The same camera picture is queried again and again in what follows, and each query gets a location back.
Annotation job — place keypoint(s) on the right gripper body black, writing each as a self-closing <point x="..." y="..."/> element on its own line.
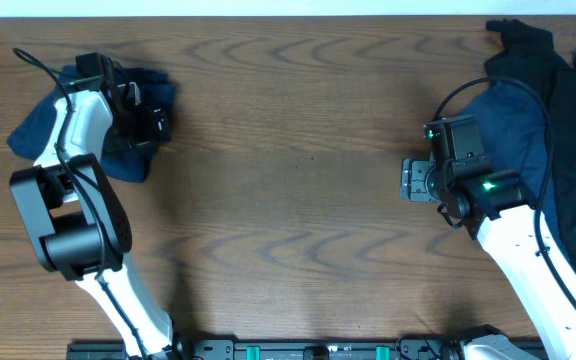
<point x="415" y="180"/>

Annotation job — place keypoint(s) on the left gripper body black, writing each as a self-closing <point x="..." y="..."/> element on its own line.
<point x="157" y="124"/>

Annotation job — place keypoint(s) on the navy blue shorts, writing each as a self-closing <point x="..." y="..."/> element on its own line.
<point x="30" y="138"/>

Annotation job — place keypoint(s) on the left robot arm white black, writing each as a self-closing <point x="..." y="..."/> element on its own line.
<point x="74" y="219"/>

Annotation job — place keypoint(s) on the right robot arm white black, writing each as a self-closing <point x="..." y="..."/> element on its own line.
<point x="501" y="214"/>

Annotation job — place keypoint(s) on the blue denim garment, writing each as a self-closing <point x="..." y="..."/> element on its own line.
<point x="512" y="128"/>

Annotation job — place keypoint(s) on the black garment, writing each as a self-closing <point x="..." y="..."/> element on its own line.
<point x="529" y="56"/>

